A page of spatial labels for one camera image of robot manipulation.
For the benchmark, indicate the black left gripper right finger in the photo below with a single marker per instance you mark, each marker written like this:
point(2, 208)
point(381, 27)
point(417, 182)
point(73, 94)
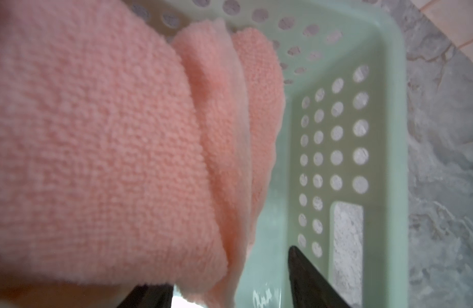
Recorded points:
point(309, 289)

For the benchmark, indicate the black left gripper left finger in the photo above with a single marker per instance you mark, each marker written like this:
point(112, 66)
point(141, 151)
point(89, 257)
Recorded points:
point(148, 296)

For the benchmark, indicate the pink towel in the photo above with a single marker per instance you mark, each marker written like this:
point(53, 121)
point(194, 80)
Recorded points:
point(127, 159)

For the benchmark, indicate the mint green perforated basket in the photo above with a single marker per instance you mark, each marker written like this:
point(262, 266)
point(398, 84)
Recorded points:
point(339, 187)

